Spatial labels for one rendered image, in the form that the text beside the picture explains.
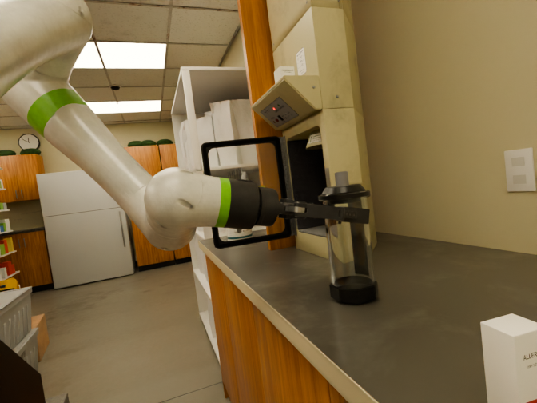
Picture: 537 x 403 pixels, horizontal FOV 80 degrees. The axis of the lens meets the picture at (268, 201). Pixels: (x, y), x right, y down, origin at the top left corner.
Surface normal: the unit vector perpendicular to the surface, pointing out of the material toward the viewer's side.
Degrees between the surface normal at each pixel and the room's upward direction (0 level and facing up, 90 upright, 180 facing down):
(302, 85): 90
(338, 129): 90
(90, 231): 90
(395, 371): 0
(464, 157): 90
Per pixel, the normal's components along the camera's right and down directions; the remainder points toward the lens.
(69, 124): 0.17, -0.07
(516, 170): -0.93, 0.14
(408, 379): -0.12, -0.99
